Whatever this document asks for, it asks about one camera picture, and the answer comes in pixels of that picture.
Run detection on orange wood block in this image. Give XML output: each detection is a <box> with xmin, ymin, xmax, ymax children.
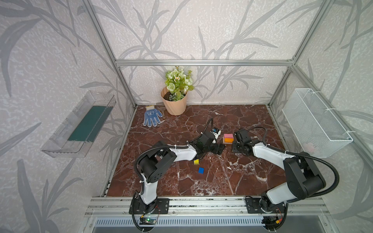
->
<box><xmin>224</xmin><ymin>138</ymin><xmax>234</xmax><ymax>144</ymax></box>

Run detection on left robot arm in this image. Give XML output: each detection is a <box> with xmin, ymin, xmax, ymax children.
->
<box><xmin>129</xmin><ymin>128</ymin><xmax>225</xmax><ymax>215</ymax></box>

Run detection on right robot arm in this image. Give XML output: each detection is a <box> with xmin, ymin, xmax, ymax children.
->
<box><xmin>232</xmin><ymin>127</ymin><xmax>340</xmax><ymax>213</ymax></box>

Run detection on beige flower pot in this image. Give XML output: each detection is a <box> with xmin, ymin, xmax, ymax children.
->
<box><xmin>161</xmin><ymin>87</ymin><xmax>188</xmax><ymax>116</ymax></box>

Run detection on small brown brush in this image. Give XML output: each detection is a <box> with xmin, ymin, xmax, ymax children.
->
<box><xmin>156</xmin><ymin>102</ymin><xmax>166</xmax><ymax>110</ymax></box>

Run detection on blue work glove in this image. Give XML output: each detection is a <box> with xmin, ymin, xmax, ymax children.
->
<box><xmin>143</xmin><ymin>105</ymin><xmax>163</xmax><ymax>127</ymax></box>

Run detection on pink object in basket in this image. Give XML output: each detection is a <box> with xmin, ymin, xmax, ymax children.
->
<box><xmin>302</xmin><ymin>142</ymin><xmax>316</xmax><ymax>155</ymax></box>

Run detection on green white artificial flowers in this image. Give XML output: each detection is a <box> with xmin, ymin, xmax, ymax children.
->
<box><xmin>164</xmin><ymin>67</ymin><xmax>194</xmax><ymax>102</ymax></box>

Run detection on left circuit board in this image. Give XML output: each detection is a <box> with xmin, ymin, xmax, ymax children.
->
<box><xmin>140</xmin><ymin>216</ymin><xmax>157</xmax><ymax>225</ymax></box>

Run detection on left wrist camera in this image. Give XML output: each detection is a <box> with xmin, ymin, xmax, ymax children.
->
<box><xmin>211</xmin><ymin>127</ymin><xmax>221</xmax><ymax>140</ymax></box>

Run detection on white wire mesh basket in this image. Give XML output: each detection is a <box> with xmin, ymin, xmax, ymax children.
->
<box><xmin>282</xmin><ymin>88</ymin><xmax>353</xmax><ymax>158</ymax></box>

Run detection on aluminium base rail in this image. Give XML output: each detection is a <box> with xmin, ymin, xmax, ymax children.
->
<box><xmin>85</xmin><ymin>196</ymin><xmax>330</xmax><ymax>217</ymax></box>

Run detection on clear plastic wall shelf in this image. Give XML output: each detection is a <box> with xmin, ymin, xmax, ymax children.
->
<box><xmin>41</xmin><ymin>91</ymin><xmax>116</xmax><ymax>158</ymax></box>

